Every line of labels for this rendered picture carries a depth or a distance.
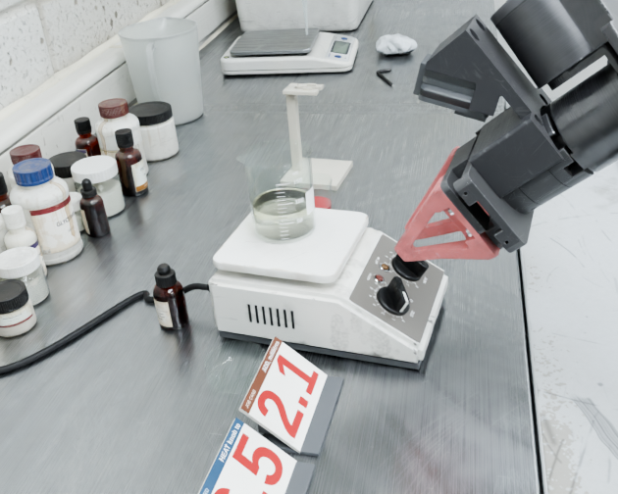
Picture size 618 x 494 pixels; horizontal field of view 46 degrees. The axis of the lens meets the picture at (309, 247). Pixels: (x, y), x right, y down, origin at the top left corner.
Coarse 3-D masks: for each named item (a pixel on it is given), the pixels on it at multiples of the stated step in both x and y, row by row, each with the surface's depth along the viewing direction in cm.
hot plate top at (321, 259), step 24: (336, 216) 71; (360, 216) 71; (240, 240) 69; (312, 240) 68; (336, 240) 67; (216, 264) 66; (240, 264) 65; (264, 264) 65; (288, 264) 64; (312, 264) 64; (336, 264) 64
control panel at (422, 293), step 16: (384, 240) 71; (384, 256) 70; (368, 272) 67; (384, 272) 68; (432, 272) 71; (368, 288) 65; (416, 288) 68; (432, 288) 69; (368, 304) 63; (416, 304) 66; (432, 304) 67; (384, 320) 63; (400, 320) 64; (416, 320) 65; (416, 336) 63
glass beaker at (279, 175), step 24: (264, 144) 68; (288, 144) 68; (264, 168) 63; (288, 168) 63; (264, 192) 65; (288, 192) 65; (312, 192) 67; (264, 216) 66; (288, 216) 66; (312, 216) 68; (264, 240) 68; (288, 240) 67
